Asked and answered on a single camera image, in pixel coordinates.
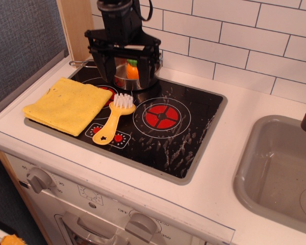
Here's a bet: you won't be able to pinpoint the silver metal pot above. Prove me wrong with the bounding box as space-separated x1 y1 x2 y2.
68 50 164 91

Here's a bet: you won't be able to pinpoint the grey sink basin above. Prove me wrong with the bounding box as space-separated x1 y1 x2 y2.
234 115 306 234

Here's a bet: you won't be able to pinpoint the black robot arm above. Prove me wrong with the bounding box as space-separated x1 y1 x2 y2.
85 1 161 90

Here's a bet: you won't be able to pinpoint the yellow dish brush white bristles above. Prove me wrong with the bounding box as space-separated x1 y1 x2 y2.
92 93 136 145

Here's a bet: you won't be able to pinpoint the black toy stove top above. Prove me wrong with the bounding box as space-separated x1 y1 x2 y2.
23 59 228 186

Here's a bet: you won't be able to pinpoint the grey oven knob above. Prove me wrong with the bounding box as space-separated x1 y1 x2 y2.
125 213 158 243
26 167 53 193

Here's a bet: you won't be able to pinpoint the grey left oven knob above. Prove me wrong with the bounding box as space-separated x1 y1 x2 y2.
26 167 53 193

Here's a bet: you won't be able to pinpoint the orange toy carrot green top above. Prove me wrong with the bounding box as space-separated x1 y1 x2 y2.
126 59 139 79

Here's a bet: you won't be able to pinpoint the grey right oven knob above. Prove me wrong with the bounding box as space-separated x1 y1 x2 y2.
125 213 158 243

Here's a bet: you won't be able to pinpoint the orange fuzzy object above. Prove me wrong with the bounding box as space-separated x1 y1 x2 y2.
0 235 26 245

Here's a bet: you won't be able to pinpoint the wooden side post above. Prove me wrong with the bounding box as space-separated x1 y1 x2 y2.
56 0 94 61

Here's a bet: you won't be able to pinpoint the white toy oven front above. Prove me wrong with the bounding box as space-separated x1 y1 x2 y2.
7 155 234 244

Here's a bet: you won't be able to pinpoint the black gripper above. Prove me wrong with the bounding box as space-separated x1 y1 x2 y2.
85 7 161 88

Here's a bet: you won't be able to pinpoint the yellow folded cloth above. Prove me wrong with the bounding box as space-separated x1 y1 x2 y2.
22 78 113 136

